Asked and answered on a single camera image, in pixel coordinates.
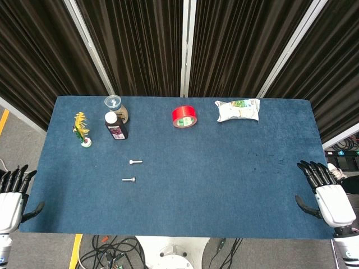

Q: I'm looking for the white shoe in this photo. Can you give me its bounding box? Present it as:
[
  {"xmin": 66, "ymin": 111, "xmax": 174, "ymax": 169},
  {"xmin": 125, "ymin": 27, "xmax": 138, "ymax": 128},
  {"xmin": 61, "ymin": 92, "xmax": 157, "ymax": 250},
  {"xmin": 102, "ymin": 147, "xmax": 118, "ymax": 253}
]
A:
[{"xmin": 327, "ymin": 163, "xmax": 349, "ymax": 180}]

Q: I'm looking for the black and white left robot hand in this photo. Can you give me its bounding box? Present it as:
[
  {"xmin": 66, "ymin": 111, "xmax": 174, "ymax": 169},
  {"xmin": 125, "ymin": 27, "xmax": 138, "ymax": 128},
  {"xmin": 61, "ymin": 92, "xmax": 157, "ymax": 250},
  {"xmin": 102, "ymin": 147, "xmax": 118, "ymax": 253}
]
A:
[{"xmin": 0, "ymin": 164, "xmax": 45, "ymax": 234}]

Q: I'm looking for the white snack packet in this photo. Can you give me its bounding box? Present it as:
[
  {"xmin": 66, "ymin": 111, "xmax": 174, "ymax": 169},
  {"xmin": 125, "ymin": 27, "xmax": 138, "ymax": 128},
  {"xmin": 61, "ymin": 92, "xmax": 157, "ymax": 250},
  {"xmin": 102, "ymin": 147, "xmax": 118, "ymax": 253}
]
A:
[{"xmin": 214, "ymin": 98, "xmax": 261, "ymax": 123}]

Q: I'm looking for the dark pleated curtain panel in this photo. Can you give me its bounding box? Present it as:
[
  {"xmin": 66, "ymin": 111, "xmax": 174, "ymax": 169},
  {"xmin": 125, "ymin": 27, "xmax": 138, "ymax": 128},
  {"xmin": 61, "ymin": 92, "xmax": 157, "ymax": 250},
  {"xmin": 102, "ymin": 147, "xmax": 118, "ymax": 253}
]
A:
[
  {"xmin": 264, "ymin": 0, "xmax": 359, "ymax": 144},
  {"xmin": 75, "ymin": 0, "xmax": 185, "ymax": 98},
  {"xmin": 0, "ymin": 0, "xmax": 109, "ymax": 131},
  {"xmin": 188, "ymin": 0, "xmax": 314, "ymax": 99}
]

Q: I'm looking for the dark grape juice bottle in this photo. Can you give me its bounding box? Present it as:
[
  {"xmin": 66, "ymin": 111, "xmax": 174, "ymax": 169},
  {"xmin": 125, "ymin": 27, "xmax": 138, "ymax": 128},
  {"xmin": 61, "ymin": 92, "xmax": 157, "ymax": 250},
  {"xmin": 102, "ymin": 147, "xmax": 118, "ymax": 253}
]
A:
[{"xmin": 104, "ymin": 112, "xmax": 130, "ymax": 141}]

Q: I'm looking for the white frame post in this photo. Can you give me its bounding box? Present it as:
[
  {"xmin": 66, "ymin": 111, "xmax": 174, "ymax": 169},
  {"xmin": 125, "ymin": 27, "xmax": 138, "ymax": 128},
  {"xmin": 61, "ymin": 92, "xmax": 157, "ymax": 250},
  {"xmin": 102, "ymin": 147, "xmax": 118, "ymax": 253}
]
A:
[
  {"xmin": 255, "ymin": 0, "xmax": 329, "ymax": 99},
  {"xmin": 63, "ymin": 0, "xmax": 117, "ymax": 98},
  {"xmin": 179, "ymin": 0, "xmax": 196, "ymax": 98}
]

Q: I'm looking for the black power strip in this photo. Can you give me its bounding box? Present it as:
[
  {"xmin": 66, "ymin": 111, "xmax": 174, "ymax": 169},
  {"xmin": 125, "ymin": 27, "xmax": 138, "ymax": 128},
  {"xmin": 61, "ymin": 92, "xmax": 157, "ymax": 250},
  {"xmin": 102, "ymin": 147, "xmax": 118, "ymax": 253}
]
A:
[{"xmin": 324, "ymin": 149, "xmax": 359, "ymax": 158}]

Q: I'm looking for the beige drink bottle clear cap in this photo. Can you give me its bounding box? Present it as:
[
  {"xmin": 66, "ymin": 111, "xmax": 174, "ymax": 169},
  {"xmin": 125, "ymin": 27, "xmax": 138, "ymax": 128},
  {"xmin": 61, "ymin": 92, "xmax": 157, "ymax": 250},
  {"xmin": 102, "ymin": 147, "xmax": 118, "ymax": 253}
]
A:
[{"xmin": 104, "ymin": 95, "xmax": 130, "ymax": 124}]

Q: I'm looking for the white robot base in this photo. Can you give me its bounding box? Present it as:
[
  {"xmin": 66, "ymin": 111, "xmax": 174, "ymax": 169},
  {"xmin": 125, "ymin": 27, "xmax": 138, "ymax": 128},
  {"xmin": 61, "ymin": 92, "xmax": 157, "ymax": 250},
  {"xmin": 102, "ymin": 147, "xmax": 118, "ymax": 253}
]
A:
[{"xmin": 134, "ymin": 235, "xmax": 210, "ymax": 269}]

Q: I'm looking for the white frame base rail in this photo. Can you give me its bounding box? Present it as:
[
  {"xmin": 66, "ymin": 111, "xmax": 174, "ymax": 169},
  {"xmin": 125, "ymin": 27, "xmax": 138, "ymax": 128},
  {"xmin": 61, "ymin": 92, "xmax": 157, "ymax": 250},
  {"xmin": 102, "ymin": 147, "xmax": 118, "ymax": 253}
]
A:
[
  {"xmin": 0, "ymin": 96, "xmax": 47, "ymax": 136},
  {"xmin": 321, "ymin": 129, "xmax": 359, "ymax": 150}
]

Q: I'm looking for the red tape roll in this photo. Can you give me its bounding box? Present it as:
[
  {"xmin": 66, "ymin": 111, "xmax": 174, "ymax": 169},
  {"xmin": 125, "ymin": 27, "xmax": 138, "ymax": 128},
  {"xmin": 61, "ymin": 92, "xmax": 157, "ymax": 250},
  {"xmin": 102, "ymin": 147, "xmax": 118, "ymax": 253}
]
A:
[{"xmin": 171, "ymin": 105, "xmax": 198, "ymax": 129}]

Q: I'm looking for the blue table cloth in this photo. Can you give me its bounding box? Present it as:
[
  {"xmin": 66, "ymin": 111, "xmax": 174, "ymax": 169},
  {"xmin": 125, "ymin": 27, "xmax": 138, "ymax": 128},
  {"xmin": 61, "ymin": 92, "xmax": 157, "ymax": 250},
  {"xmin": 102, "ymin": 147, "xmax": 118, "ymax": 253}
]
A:
[{"xmin": 19, "ymin": 95, "xmax": 335, "ymax": 240}]

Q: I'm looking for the yellow floor tape strip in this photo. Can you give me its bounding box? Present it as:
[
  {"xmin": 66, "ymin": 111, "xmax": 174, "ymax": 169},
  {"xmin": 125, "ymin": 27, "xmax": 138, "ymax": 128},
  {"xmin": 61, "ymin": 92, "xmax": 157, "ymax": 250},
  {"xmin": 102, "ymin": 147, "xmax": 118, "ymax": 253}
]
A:
[{"xmin": 68, "ymin": 234, "xmax": 84, "ymax": 269}]

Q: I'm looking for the yellow green feather shuttlecock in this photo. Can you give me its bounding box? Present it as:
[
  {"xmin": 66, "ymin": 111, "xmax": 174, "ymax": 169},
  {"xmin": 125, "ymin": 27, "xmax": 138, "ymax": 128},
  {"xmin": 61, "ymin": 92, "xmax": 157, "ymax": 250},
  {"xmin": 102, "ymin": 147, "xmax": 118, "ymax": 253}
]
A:
[{"xmin": 72, "ymin": 112, "xmax": 93, "ymax": 149}]

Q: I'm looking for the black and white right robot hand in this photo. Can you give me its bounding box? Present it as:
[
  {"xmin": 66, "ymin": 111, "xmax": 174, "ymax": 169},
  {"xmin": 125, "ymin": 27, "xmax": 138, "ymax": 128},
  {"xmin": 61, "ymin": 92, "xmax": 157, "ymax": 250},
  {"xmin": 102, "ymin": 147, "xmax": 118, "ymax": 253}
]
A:
[{"xmin": 294, "ymin": 159, "xmax": 357, "ymax": 228}]

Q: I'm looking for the black cable bundle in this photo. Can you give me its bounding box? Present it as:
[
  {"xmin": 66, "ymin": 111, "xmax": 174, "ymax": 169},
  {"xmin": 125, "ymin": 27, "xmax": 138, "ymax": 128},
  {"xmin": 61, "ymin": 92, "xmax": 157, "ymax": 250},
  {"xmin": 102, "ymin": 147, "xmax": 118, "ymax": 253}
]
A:
[
  {"xmin": 201, "ymin": 237, "xmax": 245, "ymax": 269},
  {"xmin": 77, "ymin": 234, "xmax": 147, "ymax": 269}
]

